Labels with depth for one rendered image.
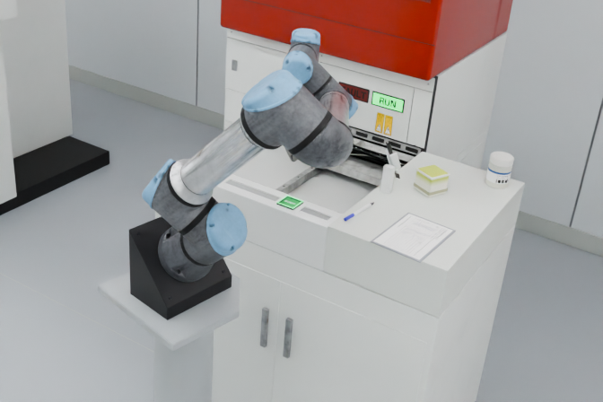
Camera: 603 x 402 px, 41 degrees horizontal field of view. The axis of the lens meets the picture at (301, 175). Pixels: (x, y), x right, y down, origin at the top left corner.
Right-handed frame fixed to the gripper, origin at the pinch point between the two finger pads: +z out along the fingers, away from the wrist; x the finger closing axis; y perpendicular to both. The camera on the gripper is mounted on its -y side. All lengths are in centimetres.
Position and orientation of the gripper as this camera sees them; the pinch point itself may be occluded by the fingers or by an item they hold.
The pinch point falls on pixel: (292, 158)
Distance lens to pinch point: 219.3
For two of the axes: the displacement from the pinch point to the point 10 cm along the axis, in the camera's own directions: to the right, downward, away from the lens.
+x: -8.5, -2.9, 4.4
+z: -0.8, 8.9, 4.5
